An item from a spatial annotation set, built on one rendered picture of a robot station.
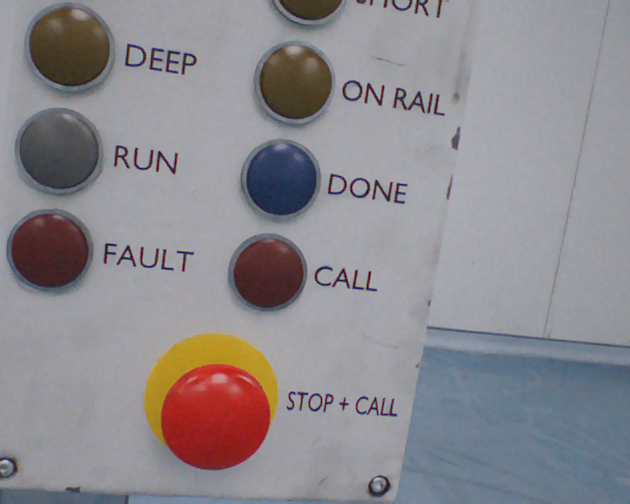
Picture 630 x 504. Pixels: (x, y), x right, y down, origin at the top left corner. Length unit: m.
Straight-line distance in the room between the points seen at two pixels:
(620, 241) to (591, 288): 0.30
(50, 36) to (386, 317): 0.16
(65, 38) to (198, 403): 0.13
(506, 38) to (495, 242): 1.06
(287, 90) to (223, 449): 0.13
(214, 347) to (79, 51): 0.12
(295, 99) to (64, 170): 0.09
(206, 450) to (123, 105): 0.13
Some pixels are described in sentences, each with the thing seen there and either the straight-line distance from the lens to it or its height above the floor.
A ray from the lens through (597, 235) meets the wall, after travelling 4.51.
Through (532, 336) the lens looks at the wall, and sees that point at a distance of 4.47.
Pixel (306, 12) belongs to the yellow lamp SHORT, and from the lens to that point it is 0.29.
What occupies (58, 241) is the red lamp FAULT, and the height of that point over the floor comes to 1.02.
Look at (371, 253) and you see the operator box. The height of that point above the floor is 1.03.
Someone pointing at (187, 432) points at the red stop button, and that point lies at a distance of 0.29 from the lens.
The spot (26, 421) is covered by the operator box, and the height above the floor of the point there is 0.95.
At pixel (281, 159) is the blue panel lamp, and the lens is 0.29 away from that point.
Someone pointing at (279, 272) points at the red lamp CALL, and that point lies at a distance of 0.29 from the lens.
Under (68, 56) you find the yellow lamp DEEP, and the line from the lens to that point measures 0.28.
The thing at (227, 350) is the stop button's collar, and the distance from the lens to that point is 0.30.
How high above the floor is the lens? 1.07
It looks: 9 degrees down
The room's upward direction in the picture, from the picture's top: 9 degrees clockwise
